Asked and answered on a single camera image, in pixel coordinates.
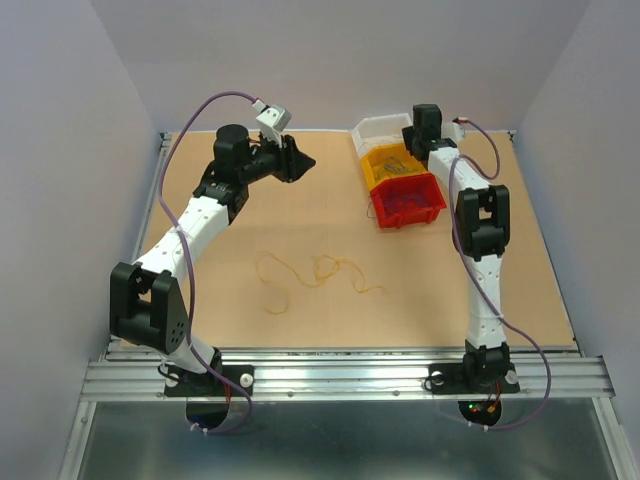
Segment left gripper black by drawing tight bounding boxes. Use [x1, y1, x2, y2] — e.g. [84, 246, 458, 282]
[240, 129, 316, 185]

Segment yellow plastic bin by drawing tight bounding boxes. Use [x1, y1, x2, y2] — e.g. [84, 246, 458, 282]
[360, 144, 427, 191]

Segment white plastic bin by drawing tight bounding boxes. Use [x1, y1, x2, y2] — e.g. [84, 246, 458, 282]
[351, 113, 412, 158]

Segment thin coloured wires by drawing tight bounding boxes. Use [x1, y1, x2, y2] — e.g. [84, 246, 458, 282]
[255, 134, 436, 316]

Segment red plastic bin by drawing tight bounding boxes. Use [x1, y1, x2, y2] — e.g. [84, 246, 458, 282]
[370, 173, 447, 229]

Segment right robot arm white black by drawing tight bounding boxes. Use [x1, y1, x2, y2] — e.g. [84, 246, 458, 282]
[402, 103, 511, 395]

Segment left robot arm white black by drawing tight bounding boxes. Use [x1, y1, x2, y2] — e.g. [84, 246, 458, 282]
[109, 124, 316, 397]

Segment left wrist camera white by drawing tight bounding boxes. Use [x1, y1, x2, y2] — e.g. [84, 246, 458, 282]
[253, 100, 292, 147]

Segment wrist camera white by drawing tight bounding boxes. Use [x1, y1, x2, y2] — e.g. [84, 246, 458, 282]
[253, 100, 292, 147]
[441, 118, 466, 147]

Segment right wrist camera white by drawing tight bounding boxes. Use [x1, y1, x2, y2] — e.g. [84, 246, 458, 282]
[441, 118, 466, 147]

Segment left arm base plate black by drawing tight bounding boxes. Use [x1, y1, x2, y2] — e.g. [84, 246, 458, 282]
[158, 364, 254, 398]

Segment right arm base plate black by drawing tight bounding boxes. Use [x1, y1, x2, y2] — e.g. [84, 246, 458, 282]
[425, 363, 521, 395]

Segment aluminium frame rail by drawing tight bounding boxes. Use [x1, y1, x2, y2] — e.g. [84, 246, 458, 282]
[80, 346, 615, 403]

